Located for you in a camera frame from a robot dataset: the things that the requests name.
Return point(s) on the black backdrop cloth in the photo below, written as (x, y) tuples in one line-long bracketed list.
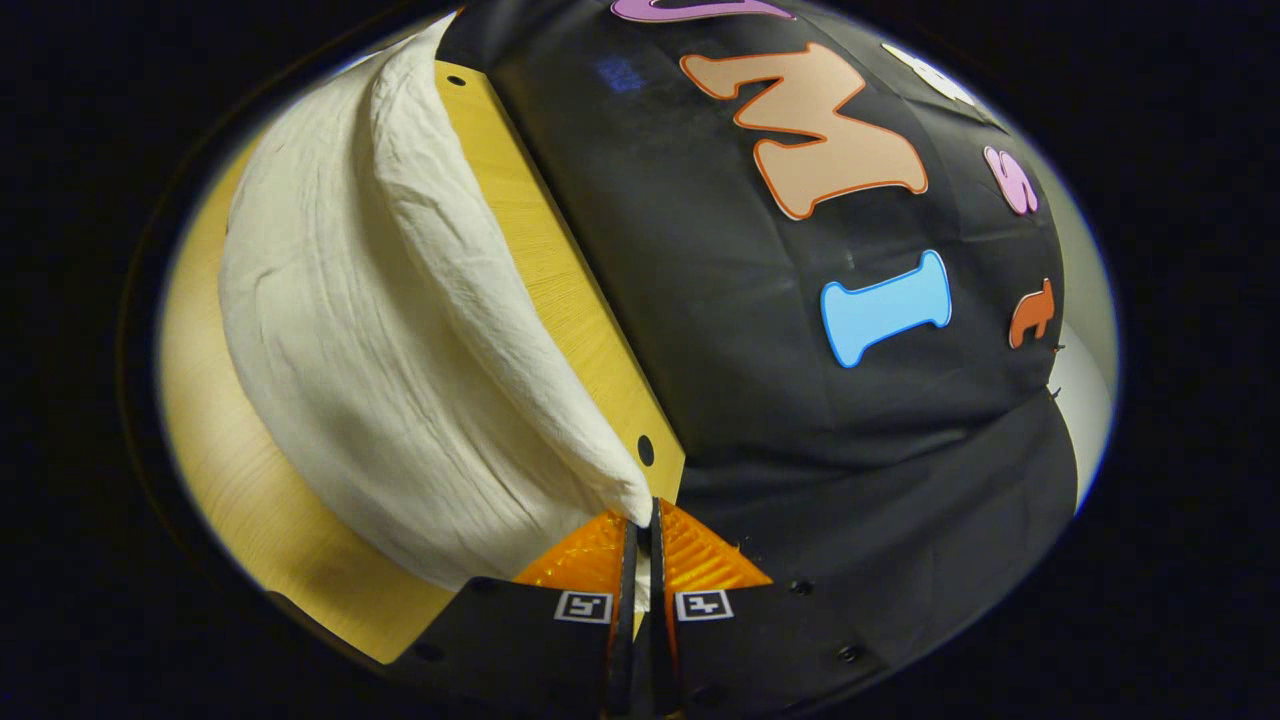
[(700, 300)]

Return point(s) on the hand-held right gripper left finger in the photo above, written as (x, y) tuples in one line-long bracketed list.
[(520, 640)]

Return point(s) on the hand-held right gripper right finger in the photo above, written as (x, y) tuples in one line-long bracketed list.
[(760, 640)]

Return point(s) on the white jeans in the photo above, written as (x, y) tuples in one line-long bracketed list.
[(350, 350)]

